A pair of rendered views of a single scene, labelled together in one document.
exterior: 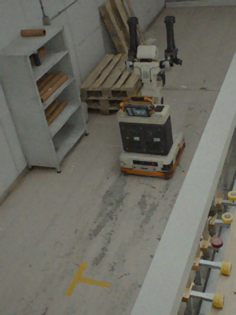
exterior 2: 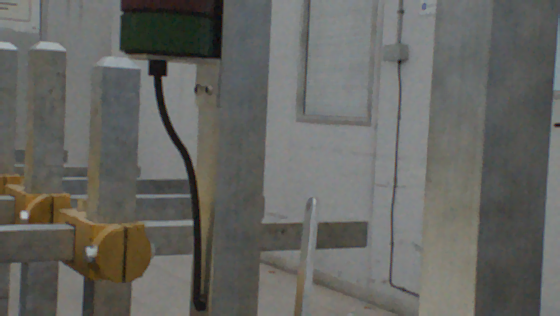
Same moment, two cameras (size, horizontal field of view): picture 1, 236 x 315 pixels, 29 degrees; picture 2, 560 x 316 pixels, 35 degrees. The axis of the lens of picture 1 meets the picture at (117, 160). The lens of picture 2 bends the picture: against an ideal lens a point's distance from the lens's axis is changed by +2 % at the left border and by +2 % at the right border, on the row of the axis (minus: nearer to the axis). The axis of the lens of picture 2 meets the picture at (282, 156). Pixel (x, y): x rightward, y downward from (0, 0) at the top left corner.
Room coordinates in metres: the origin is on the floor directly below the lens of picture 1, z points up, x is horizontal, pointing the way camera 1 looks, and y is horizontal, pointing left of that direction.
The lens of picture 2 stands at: (2.57, -0.97, 1.08)
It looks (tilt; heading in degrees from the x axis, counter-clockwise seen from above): 3 degrees down; 124
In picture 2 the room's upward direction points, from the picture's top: 3 degrees clockwise
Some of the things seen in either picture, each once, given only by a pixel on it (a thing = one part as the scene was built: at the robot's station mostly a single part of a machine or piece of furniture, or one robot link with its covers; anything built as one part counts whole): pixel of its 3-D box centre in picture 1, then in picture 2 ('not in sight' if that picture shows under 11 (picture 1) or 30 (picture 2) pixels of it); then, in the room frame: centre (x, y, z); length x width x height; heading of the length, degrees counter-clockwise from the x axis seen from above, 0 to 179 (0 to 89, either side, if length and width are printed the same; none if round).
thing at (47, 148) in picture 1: (46, 99); not in sight; (5.09, 0.72, 0.78); 0.90 x 0.45 x 1.55; 153
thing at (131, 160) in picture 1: (145, 162); not in sight; (4.15, -0.31, 0.23); 0.41 x 0.02 x 0.08; 62
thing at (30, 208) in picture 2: (187, 290); (37, 211); (1.74, -0.27, 0.95); 0.14 x 0.06 x 0.05; 153
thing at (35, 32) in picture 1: (33, 32); not in sight; (5.19, 0.68, 1.59); 0.30 x 0.08 x 0.08; 63
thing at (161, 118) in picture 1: (145, 124); not in sight; (4.36, -0.40, 0.59); 0.55 x 0.34 x 0.83; 62
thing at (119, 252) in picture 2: (196, 259); (101, 243); (1.97, -0.38, 0.95); 0.14 x 0.06 x 0.05; 153
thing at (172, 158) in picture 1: (152, 151); not in sight; (4.45, -0.44, 0.16); 0.67 x 0.64 x 0.25; 152
